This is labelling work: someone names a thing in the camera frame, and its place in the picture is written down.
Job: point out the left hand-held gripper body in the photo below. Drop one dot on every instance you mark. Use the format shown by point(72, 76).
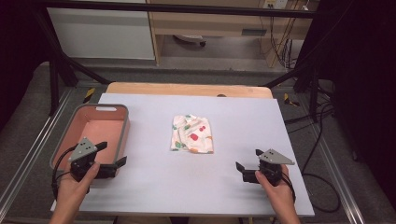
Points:
point(81, 150)

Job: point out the person's right hand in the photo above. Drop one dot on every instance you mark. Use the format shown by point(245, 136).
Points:
point(275, 193)

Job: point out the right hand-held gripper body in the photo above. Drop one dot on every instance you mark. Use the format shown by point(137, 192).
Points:
point(271, 161)

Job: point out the person's left hand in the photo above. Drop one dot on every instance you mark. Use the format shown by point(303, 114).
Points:
point(74, 188)

